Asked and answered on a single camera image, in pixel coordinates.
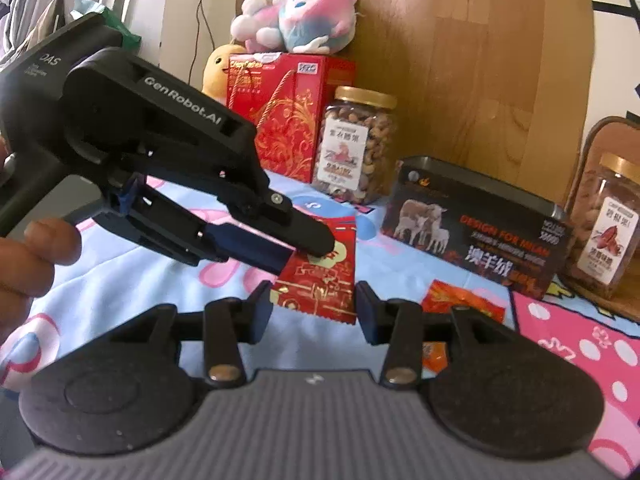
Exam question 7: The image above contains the green bag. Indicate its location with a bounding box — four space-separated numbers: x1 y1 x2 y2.
72 0 144 54

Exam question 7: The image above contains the wooden headboard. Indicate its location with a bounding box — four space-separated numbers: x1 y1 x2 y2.
235 0 597 211

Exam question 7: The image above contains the yellow plush toy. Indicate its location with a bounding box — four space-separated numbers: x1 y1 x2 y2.
201 44 246 104

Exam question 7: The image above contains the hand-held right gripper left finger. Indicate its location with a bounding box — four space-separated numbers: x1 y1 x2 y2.
127 294 275 386

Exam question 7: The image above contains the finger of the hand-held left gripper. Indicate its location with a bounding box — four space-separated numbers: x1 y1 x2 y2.
215 170 335 264
107 175 291 276

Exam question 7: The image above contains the dark box with sheep print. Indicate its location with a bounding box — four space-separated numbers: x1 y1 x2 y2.
381 156 576 301

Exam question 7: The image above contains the red gift box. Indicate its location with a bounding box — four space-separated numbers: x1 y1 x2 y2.
225 51 357 184

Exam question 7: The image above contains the pecan jar with gold lid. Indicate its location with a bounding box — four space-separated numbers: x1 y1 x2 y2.
567 152 640 301

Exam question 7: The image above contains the pink and blue plush toy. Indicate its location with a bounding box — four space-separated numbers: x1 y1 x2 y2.
231 0 360 55

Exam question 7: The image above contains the pig print blanket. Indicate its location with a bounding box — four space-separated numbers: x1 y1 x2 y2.
0 165 640 477

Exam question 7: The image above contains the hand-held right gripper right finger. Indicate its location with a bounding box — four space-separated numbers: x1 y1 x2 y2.
353 281 507 389

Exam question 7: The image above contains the black cable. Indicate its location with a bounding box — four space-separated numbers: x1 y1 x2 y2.
192 0 214 69

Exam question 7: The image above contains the orange-red snack packet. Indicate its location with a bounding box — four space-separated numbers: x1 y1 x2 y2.
421 280 507 372

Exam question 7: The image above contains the person's left hand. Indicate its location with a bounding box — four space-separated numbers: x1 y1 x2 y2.
0 217 84 345

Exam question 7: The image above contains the red snack packet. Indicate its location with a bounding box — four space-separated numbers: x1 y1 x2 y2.
270 215 359 326

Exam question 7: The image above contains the cashew jar with gold lid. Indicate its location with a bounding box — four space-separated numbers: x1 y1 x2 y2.
312 85 399 206

